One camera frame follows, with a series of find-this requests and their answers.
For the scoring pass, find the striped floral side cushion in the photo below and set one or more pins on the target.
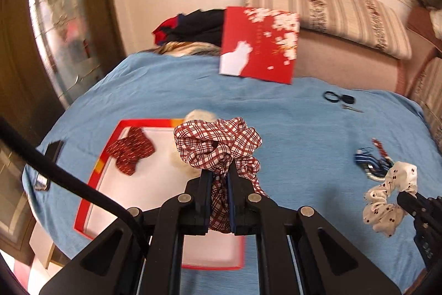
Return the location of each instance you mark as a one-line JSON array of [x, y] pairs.
[[428, 94]]

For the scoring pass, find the red gift box tray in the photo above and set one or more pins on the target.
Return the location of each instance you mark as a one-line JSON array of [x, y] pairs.
[[157, 180]]

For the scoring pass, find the white crumpled cloth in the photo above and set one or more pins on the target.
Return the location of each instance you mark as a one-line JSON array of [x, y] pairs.
[[436, 21]]

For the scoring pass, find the dark red black clothing pile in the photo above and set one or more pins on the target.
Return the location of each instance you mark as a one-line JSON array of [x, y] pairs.
[[198, 26]]

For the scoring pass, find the striped floral long pillow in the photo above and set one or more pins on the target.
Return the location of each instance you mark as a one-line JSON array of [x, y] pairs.
[[368, 22]]

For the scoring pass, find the light blue towel blanket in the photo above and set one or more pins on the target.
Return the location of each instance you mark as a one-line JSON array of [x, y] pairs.
[[308, 143]]

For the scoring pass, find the beige patterned scarf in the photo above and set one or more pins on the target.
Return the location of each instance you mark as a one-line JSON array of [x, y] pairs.
[[180, 49]]

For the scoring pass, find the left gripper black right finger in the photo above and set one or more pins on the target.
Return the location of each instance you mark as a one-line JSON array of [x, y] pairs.
[[253, 214]]

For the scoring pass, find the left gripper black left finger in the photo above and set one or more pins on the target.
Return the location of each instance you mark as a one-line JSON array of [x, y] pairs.
[[165, 227]]

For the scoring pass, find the white cherry print scrunchie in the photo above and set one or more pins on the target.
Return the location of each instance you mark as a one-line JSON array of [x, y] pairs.
[[379, 212]]

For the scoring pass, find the stained glass door panel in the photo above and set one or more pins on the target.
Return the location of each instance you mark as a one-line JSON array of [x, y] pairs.
[[63, 40]]

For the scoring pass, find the red floral box lid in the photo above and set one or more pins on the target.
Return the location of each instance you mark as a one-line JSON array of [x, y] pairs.
[[259, 43]]

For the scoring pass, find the dark red polka-dot scrunchie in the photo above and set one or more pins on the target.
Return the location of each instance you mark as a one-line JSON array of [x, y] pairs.
[[129, 150]]

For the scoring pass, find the red white checkered scrunchie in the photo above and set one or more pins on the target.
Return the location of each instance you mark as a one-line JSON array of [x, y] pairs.
[[214, 146]]

